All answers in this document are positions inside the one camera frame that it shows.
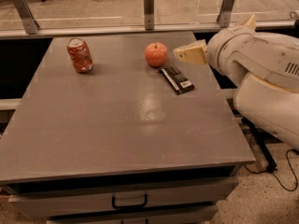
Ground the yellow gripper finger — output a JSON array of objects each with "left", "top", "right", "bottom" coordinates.
[
  {"left": 244, "top": 15, "right": 256, "bottom": 30},
  {"left": 173, "top": 40, "right": 206, "bottom": 65}
]

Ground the black rxbar chocolate wrapper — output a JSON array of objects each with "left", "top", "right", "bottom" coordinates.
[{"left": 158, "top": 67, "right": 194, "bottom": 95}]

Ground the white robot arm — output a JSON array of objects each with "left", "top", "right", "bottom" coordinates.
[{"left": 174, "top": 16, "right": 299, "bottom": 150}]

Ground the red apple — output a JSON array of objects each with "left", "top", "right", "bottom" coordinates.
[{"left": 145, "top": 42, "right": 168, "bottom": 67}]

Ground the red soda can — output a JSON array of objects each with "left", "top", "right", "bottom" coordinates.
[{"left": 67, "top": 37, "right": 93, "bottom": 73}]

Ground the black table leg strut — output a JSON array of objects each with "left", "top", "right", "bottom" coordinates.
[{"left": 241, "top": 118, "right": 277, "bottom": 174}]

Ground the lower grey drawer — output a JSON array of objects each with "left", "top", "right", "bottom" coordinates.
[{"left": 46, "top": 205, "right": 218, "bottom": 224}]

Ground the grey drawer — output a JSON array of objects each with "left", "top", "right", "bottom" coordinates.
[
  {"left": 46, "top": 205, "right": 218, "bottom": 224},
  {"left": 8, "top": 176, "right": 238, "bottom": 217}
]

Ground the upper grey drawer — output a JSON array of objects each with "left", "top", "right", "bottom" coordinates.
[{"left": 8, "top": 176, "right": 238, "bottom": 217}]

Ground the right metal bracket post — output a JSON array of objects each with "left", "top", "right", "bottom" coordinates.
[{"left": 217, "top": 0, "right": 235, "bottom": 28}]

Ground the metal bracket post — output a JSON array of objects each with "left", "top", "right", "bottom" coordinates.
[
  {"left": 143, "top": 0, "right": 154, "bottom": 30},
  {"left": 217, "top": 0, "right": 235, "bottom": 28},
  {"left": 12, "top": 0, "right": 39, "bottom": 35}
]

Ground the middle metal bracket post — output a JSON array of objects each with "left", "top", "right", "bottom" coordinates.
[{"left": 143, "top": 0, "right": 154, "bottom": 30}]

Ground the black floor cable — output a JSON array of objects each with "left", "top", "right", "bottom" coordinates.
[{"left": 243, "top": 147, "right": 299, "bottom": 192}]

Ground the black drawer handle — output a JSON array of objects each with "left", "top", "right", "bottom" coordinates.
[{"left": 111, "top": 194, "right": 148, "bottom": 210}]

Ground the left metal bracket post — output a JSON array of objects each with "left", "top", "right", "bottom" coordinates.
[{"left": 12, "top": 0, "right": 39, "bottom": 35}]

